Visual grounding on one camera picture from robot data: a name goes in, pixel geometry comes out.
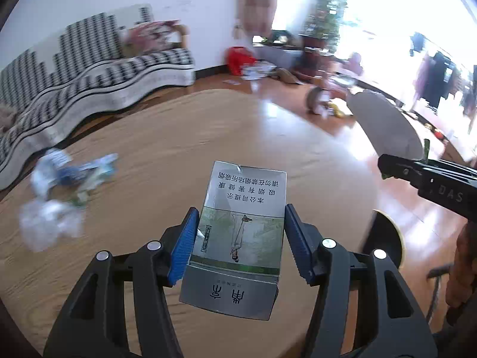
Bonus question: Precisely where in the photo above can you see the clear plastic bag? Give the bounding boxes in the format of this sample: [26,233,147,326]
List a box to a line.
[18,199,84,252]

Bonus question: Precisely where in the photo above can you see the silver green cigarette pack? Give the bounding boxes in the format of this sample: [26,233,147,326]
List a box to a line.
[179,161,287,321]

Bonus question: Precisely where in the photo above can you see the white blue printed wrapper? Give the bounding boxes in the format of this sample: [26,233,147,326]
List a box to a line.
[31,148,72,200]

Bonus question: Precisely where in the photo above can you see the black trash bin yellow rim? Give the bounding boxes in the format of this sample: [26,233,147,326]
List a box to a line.
[360,209,404,269]

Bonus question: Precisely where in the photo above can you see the person's right hand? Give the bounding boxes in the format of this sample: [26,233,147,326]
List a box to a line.
[445,221,476,308]

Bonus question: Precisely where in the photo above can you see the blue crumpled wrapper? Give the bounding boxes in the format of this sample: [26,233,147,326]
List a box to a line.
[58,154,119,206]

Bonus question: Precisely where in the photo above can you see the pink kids tricycle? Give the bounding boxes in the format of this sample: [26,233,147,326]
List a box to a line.
[305,53,363,118]

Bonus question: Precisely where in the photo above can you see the green potted plant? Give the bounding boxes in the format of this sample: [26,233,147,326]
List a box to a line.
[298,0,348,54]

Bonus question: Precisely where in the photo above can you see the brown plush toy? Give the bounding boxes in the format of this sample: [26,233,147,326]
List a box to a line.
[0,104,18,133]

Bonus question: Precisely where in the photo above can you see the papers on floor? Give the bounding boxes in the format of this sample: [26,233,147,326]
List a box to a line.
[238,61,276,81]

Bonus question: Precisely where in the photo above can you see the red plastic bag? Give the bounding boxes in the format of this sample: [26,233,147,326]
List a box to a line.
[226,46,256,76]

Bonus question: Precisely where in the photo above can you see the black white striped sofa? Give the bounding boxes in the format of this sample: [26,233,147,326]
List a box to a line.
[1,4,196,189]

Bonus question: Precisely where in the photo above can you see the patterned beige curtain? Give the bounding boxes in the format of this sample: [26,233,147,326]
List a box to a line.
[234,0,277,37]

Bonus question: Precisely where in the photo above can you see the pink cartoon cushion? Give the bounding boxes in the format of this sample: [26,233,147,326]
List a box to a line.
[119,20,179,57]

